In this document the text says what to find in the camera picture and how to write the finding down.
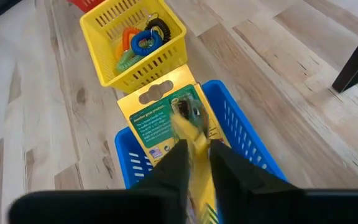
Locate yellow crayon box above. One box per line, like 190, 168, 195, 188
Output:
116, 63, 231, 167
169, 95, 220, 224

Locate orange coil wristband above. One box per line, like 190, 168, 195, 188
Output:
121, 27, 142, 52

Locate red plastic basket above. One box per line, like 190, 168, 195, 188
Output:
67, 0, 105, 13

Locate yellow plastic basket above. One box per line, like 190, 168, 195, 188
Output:
79, 0, 188, 94

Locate green coil wristband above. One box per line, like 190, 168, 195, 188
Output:
116, 49, 145, 74

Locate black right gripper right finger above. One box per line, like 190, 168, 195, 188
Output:
209, 139, 304, 192

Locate blue plastic basket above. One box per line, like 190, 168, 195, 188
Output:
114, 79, 288, 190

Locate yellow coil wristband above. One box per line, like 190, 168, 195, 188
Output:
115, 40, 127, 62

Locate black coil wristband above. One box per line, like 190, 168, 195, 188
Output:
144, 12, 172, 44

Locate wooden shelf riser black legs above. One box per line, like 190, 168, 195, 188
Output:
332, 15, 358, 93

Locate blue coil wristband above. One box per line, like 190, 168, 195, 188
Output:
131, 30, 163, 57

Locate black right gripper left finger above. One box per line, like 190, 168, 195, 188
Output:
131, 139, 191, 191

